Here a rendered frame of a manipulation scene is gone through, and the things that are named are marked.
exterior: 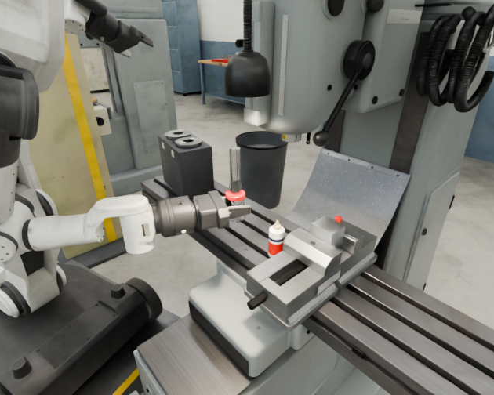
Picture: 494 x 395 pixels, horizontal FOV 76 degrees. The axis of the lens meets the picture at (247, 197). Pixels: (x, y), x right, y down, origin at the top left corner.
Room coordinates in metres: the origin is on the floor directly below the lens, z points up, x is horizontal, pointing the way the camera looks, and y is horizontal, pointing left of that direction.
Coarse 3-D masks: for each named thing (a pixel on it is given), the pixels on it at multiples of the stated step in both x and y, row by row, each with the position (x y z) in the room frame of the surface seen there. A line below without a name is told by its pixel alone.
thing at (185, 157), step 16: (160, 144) 1.12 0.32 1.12; (176, 144) 1.01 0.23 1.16; (192, 144) 0.99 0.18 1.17; (208, 144) 1.03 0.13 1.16; (176, 160) 0.97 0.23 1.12; (192, 160) 0.97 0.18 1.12; (208, 160) 1.00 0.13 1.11; (176, 176) 0.99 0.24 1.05; (192, 176) 0.97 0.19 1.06; (208, 176) 1.00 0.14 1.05; (176, 192) 1.01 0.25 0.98; (192, 192) 0.97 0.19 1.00
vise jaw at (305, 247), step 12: (300, 228) 0.64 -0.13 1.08; (288, 240) 0.60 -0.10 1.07; (300, 240) 0.59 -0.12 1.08; (312, 240) 0.59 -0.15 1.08; (288, 252) 0.59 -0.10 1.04; (300, 252) 0.56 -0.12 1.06; (312, 252) 0.55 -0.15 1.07; (324, 252) 0.54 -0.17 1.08; (336, 252) 0.54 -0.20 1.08; (312, 264) 0.54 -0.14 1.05; (324, 264) 0.52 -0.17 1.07; (336, 264) 0.54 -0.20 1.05; (324, 276) 0.51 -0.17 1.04
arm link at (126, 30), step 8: (112, 16) 1.10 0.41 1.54; (112, 24) 1.08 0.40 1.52; (120, 24) 1.12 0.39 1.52; (104, 32) 1.06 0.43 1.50; (112, 32) 1.08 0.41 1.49; (120, 32) 1.10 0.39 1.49; (128, 32) 1.13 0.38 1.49; (136, 32) 1.14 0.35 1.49; (104, 40) 1.08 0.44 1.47; (112, 40) 1.10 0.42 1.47; (120, 40) 1.12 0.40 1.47; (128, 40) 1.13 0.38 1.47; (136, 40) 1.14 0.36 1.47; (112, 48) 1.16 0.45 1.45; (120, 48) 1.15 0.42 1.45; (128, 48) 1.15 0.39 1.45
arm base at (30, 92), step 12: (0, 72) 0.53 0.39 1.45; (12, 72) 0.54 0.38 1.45; (24, 72) 0.55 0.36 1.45; (24, 84) 0.51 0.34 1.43; (36, 84) 0.53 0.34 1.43; (24, 96) 0.49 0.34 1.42; (36, 96) 0.50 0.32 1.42; (24, 108) 0.48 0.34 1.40; (36, 108) 0.49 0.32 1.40; (24, 120) 0.48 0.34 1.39; (36, 120) 0.48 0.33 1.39; (24, 132) 0.48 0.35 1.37; (36, 132) 0.49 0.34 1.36
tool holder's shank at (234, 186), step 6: (234, 150) 0.65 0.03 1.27; (234, 156) 0.65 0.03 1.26; (234, 162) 0.65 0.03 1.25; (234, 168) 0.65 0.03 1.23; (234, 174) 0.65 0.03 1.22; (234, 180) 0.65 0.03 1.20; (240, 180) 0.66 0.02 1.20; (234, 186) 0.65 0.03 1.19; (240, 186) 0.66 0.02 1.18; (234, 192) 0.65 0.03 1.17
